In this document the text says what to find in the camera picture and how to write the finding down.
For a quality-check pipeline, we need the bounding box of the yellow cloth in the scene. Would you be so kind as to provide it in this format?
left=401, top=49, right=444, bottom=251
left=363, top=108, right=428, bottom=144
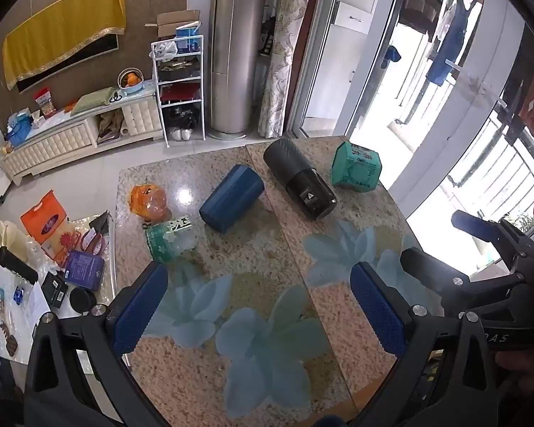
left=2, top=0, right=127, bottom=91

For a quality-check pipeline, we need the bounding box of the patterned curtain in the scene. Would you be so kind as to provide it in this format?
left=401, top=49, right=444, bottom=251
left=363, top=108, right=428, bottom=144
left=257, top=0, right=318, bottom=139

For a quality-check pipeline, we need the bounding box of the black television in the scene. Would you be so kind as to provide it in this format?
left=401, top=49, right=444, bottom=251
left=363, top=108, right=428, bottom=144
left=17, top=35, right=119, bottom=94

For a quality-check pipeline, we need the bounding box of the orange plastic-wrapped toy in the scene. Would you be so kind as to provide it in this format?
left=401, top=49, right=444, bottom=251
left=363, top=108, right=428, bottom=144
left=129, top=184, right=167, bottom=220

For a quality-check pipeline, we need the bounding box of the white plastic bag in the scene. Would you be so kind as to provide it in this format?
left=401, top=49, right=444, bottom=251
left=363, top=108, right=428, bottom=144
left=150, top=39, right=179, bottom=61

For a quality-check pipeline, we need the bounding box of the white TV cabinet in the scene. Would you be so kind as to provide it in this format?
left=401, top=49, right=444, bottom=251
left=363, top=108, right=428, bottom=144
left=1, top=81, right=164, bottom=186

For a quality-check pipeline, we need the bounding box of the dark blue cup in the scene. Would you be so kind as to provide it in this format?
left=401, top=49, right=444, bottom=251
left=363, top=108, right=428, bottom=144
left=199, top=164, right=266, bottom=234

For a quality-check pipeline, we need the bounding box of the hanging blue garment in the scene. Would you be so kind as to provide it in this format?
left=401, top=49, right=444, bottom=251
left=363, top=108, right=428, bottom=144
left=425, top=0, right=479, bottom=86

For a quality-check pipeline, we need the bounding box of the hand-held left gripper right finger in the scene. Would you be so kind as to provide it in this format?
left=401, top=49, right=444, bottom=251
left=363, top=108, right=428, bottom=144
left=350, top=262, right=510, bottom=427

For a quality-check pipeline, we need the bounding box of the small black box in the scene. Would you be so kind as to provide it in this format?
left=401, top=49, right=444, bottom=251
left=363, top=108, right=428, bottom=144
left=41, top=271, right=69, bottom=310

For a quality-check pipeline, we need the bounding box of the small blue cloth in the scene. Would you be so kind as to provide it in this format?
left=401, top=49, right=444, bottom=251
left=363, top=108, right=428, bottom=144
left=381, top=46, right=402, bottom=70

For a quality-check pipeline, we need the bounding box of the white metal shelf rack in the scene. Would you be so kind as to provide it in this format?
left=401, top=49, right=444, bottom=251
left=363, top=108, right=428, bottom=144
left=150, top=35, right=206, bottom=147

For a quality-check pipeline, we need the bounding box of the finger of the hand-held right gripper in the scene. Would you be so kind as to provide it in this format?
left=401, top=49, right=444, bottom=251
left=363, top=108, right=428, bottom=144
left=451, top=210, right=523, bottom=259
left=399, top=247, right=527, bottom=289

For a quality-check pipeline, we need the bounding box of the purple box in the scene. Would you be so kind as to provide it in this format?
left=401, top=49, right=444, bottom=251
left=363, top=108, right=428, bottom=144
left=65, top=250, right=105, bottom=292

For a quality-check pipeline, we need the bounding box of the teal hexagonal box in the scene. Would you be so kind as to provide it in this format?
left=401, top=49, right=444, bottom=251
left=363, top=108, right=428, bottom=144
left=330, top=141, right=382, bottom=191

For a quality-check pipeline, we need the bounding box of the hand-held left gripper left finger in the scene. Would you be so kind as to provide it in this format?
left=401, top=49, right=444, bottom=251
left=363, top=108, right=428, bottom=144
left=24, top=260, right=170, bottom=427

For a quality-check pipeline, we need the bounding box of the cream bag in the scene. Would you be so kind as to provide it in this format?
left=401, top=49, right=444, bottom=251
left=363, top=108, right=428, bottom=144
left=0, top=220, right=30, bottom=252

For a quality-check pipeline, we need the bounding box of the bowl of oranges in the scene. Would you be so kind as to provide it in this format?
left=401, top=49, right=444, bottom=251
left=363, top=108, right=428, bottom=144
left=116, top=68, right=144, bottom=94

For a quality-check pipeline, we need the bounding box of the blue and white box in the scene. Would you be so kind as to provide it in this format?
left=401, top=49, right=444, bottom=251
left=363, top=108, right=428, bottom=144
left=175, top=26, right=203, bottom=54

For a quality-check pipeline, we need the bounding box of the orange paper bag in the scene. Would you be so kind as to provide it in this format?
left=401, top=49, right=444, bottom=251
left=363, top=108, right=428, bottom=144
left=20, top=189, right=82, bottom=268

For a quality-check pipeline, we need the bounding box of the cardboard box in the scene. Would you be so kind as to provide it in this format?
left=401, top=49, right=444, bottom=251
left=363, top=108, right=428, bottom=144
left=144, top=9, right=201, bottom=39

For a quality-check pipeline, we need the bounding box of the red snack packet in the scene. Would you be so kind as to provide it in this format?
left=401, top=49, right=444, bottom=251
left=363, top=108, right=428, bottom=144
left=34, top=88, right=57, bottom=118

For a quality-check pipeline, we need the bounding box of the silver tower air conditioner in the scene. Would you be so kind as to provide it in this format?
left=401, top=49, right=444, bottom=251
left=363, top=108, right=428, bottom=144
left=206, top=0, right=265, bottom=140

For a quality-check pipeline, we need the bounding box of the black cylinder bottle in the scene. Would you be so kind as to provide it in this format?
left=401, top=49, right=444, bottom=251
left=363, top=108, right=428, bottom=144
left=0, top=246, right=39, bottom=284

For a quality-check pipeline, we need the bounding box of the black round lid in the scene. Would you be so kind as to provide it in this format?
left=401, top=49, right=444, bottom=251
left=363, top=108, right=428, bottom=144
left=69, top=287, right=98, bottom=316

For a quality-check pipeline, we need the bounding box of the glass side table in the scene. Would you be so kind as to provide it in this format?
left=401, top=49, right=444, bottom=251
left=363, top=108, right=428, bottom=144
left=0, top=214, right=117, bottom=365

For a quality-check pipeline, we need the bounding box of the blue tissue box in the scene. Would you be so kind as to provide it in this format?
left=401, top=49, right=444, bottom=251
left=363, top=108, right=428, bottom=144
left=5, top=111, right=33, bottom=146

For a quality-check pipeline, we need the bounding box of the balcony railing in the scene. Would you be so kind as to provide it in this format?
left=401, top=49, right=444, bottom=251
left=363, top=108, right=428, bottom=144
left=445, top=98, right=534, bottom=232

